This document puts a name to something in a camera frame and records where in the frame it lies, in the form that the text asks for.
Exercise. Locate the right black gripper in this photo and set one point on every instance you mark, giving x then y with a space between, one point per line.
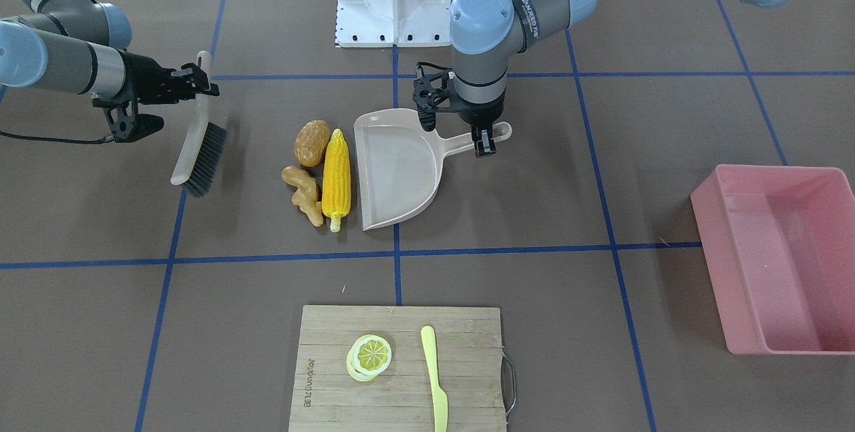
143 77

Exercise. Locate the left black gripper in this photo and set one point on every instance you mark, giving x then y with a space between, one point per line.
482 113

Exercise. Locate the beige plastic dustpan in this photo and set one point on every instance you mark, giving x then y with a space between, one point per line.
399 165

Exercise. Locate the beige hand brush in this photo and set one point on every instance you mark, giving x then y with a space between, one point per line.
204 142

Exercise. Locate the brown toy potato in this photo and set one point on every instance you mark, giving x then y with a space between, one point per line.
311 143

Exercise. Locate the yellow toy corn cob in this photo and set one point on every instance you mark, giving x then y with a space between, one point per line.
336 201

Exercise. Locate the tan toy ginger root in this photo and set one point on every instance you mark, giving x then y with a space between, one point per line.
306 195

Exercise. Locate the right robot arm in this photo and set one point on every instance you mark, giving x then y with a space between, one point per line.
81 47

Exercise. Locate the pink plastic bin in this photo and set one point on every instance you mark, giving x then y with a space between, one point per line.
779 245

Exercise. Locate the yellow plastic knife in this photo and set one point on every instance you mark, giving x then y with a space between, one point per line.
440 401

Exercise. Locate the yellow toy lemon slices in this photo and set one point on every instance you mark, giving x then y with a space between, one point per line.
368 357

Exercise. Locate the bamboo cutting board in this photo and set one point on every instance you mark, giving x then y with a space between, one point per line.
470 369

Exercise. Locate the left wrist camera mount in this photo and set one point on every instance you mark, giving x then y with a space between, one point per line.
432 93

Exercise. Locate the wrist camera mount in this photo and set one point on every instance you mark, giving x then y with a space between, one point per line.
126 124
432 93

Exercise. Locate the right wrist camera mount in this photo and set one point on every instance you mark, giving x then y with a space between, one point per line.
126 124

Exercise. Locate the white camera mast base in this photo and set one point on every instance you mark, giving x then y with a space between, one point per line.
386 23

